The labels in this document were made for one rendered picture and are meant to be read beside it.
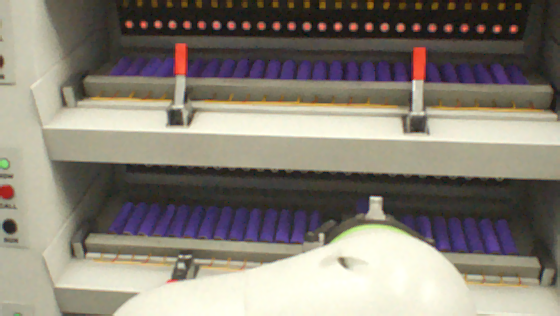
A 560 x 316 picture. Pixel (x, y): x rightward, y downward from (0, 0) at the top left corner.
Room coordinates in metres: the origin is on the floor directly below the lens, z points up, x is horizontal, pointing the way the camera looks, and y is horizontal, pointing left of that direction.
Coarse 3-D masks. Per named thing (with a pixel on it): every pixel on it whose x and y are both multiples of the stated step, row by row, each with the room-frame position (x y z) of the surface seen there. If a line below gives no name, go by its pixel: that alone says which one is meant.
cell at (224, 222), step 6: (222, 210) 0.75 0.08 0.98; (228, 210) 0.74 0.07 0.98; (222, 216) 0.73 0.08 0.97; (228, 216) 0.73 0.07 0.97; (222, 222) 0.72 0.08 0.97; (228, 222) 0.72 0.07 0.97; (216, 228) 0.71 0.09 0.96; (222, 228) 0.71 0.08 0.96; (228, 228) 0.71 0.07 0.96; (216, 234) 0.70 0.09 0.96; (222, 234) 0.70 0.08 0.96
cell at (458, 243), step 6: (450, 222) 0.71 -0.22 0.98; (456, 222) 0.71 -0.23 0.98; (450, 228) 0.70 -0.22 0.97; (456, 228) 0.69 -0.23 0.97; (462, 228) 0.70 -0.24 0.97; (450, 234) 0.69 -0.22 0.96; (456, 234) 0.68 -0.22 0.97; (462, 234) 0.68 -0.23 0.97; (450, 240) 0.68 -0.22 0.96; (456, 240) 0.67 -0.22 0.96; (462, 240) 0.67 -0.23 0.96; (456, 246) 0.66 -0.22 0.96; (462, 246) 0.66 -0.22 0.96; (456, 252) 0.66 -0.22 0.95; (468, 252) 0.66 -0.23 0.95
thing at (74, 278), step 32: (96, 192) 0.77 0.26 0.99; (384, 192) 0.76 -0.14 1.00; (416, 192) 0.76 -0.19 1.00; (448, 192) 0.75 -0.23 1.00; (480, 192) 0.75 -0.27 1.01; (64, 224) 0.68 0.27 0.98; (96, 224) 0.72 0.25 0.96; (512, 224) 0.73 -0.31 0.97; (544, 224) 0.68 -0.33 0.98; (64, 256) 0.67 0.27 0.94; (544, 256) 0.63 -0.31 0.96; (64, 288) 0.64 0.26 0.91; (96, 288) 0.63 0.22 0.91; (128, 288) 0.63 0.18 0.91; (480, 288) 0.62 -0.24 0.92; (512, 288) 0.62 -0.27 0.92; (544, 288) 0.62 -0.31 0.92
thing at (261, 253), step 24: (96, 240) 0.68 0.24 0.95; (120, 240) 0.68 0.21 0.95; (144, 240) 0.68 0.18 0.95; (168, 240) 0.68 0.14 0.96; (192, 240) 0.68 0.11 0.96; (144, 264) 0.66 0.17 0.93; (456, 264) 0.63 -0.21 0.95; (480, 264) 0.63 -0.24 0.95; (504, 264) 0.62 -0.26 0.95; (528, 264) 0.62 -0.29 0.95
